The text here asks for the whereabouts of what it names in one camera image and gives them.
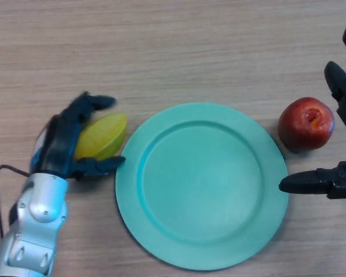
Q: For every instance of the red apple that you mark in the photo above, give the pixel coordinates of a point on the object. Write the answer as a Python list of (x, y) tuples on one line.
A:
[(302, 127)]

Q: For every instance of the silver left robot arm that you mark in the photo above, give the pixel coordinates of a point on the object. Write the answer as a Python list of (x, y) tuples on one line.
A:
[(40, 213)]

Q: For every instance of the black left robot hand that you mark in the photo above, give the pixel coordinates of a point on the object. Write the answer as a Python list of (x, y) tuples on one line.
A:
[(57, 147)]

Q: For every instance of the yellow starfruit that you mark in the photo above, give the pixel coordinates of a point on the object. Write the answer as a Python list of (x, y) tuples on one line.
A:
[(103, 135)]

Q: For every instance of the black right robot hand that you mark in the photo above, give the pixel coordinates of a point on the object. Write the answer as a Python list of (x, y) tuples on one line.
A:
[(340, 181)]

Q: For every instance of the green round plate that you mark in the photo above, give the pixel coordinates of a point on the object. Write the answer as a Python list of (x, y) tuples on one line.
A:
[(202, 184)]

